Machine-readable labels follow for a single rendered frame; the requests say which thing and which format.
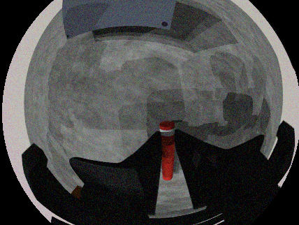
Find blue-grey sloped panel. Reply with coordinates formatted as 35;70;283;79
62;0;177;40

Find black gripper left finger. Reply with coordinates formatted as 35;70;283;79
69;131;163;216

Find red peg with white band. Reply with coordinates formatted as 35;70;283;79
160;121;175;180

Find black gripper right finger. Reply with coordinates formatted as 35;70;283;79
175;129;265;210

